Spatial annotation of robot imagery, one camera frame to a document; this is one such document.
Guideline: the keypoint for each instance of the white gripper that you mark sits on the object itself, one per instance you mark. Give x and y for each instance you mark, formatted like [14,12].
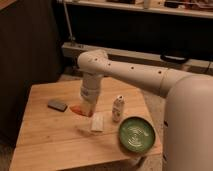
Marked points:
[89,101]

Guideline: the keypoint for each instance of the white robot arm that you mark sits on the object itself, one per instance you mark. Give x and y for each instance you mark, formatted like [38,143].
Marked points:
[188,112]

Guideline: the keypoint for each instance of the white patterned ceramic bottle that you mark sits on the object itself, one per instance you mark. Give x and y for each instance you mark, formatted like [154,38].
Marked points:
[118,108]

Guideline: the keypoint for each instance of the green ceramic plate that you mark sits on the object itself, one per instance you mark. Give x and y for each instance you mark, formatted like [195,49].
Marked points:
[136,134]

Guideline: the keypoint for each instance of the white rectangular sponge block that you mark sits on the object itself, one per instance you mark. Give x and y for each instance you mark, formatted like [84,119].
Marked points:
[97,124]

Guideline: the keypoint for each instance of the long grey metal case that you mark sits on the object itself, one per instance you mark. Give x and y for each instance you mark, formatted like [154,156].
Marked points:
[192,65]

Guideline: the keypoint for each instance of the grey rectangular block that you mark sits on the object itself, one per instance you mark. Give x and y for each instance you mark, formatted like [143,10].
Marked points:
[57,105]

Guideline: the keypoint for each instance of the metal vertical pole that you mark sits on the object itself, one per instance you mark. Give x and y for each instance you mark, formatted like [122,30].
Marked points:
[72,37]

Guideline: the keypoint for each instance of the wooden table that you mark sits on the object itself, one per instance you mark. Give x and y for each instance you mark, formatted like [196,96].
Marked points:
[51,141]

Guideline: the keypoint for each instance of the upper wooden shelf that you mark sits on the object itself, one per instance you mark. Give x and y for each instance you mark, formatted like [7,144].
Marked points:
[141,8]

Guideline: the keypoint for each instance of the black case handle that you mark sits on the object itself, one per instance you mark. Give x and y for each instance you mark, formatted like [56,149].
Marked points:
[176,60]

